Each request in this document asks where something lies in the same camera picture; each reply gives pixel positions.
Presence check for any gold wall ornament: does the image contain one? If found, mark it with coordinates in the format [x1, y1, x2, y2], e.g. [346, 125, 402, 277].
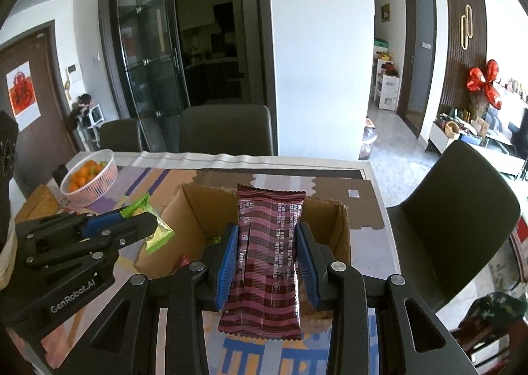
[459, 5, 474, 51]

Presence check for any pile of small oranges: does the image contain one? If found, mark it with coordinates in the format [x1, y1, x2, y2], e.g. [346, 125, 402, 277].
[67, 158, 109, 194]

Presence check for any red white door poster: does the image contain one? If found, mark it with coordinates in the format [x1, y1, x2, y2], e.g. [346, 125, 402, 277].
[6, 61, 41, 130]

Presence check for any dark framed glass door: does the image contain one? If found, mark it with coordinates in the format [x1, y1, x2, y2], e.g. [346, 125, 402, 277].
[99, 0, 275, 153]

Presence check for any small black jar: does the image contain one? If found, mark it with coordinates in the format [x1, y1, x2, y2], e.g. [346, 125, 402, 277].
[51, 164, 69, 186]

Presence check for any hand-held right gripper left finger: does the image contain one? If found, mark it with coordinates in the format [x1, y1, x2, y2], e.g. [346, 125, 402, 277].
[60, 222, 240, 375]

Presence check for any brown cardboard box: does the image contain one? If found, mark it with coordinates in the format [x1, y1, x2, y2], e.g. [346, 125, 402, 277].
[133, 169, 387, 318]

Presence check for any white storage shelf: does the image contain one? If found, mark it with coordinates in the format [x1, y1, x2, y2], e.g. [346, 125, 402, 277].
[373, 57, 402, 112]

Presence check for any red foil balloon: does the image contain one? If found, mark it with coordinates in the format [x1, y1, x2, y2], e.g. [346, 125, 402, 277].
[466, 59, 503, 109]

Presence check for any dark wooden chair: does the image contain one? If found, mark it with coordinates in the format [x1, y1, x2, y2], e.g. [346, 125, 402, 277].
[451, 317, 528, 375]

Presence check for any white low cabinet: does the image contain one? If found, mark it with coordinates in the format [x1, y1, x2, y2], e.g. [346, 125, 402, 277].
[427, 119, 528, 180]

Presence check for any maroon striped wafer bar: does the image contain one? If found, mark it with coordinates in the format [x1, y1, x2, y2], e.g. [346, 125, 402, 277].
[218, 183, 308, 341]

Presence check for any camouflage cloth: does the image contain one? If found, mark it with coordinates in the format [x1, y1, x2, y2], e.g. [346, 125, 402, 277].
[458, 290, 528, 343]

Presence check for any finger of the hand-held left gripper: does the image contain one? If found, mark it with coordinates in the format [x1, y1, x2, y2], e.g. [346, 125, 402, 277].
[24, 213, 163, 269]
[15, 207, 128, 244]

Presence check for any translucent plastic bin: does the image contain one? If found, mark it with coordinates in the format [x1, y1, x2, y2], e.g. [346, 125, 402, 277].
[359, 119, 378, 161]

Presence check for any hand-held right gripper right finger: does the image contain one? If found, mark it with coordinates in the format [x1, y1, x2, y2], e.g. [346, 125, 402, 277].
[296, 222, 468, 375]

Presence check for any brown interior door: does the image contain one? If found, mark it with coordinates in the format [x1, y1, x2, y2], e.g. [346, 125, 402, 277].
[398, 0, 437, 138]

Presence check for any white storage rack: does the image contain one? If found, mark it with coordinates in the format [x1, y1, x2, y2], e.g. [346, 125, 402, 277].
[72, 92, 104, 153]

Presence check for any small green candy packet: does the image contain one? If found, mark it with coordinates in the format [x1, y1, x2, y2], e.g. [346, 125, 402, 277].
[119, 192, 176, 254]

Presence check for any black dining chair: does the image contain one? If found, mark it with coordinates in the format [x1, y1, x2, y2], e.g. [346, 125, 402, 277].
[385, 140, 521, 314]

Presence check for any white plastic basket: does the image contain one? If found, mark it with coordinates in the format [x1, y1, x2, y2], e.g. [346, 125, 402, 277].
[60, 149, 119, 207]

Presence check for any grey dining chair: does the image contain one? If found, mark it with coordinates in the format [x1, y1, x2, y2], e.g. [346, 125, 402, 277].
[100, 118, 144, 153]
[179, 105, 274, 157]

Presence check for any brown wooden door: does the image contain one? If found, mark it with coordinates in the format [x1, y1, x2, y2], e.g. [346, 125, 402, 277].
[0, 22, 79, 190]

